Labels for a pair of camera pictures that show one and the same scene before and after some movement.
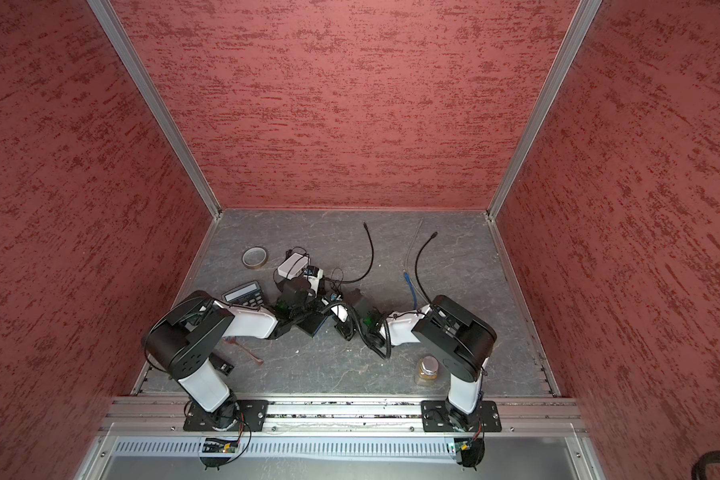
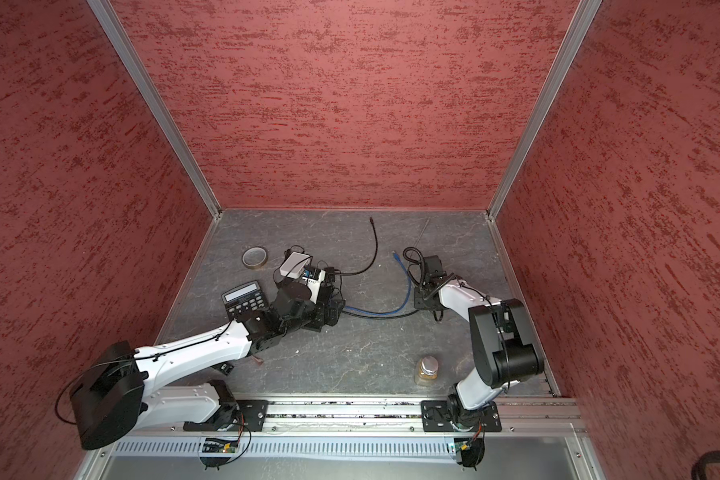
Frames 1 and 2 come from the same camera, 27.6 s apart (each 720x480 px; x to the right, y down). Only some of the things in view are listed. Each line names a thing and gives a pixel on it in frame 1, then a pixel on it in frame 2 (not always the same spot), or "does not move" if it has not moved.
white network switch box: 293,265 does not move
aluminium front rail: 126,415 does not move
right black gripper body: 348,329 to 422,300
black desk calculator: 249,294 does not move
